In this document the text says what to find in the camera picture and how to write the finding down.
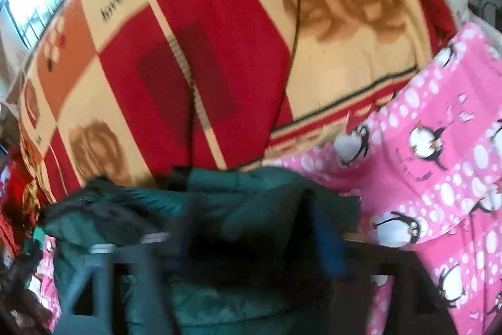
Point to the red and cream rose blanket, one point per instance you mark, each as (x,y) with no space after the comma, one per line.
(235,44)

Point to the pink penguin print blanket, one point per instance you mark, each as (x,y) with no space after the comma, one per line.
(439,182)

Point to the green puffer jacket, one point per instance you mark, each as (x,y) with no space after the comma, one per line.
(243,201)

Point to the pile of mixed clothes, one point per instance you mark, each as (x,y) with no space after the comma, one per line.
(19,240)

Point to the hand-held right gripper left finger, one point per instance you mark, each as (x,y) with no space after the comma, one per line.
(102,280)

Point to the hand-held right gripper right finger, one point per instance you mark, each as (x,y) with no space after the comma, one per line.
(331,240)

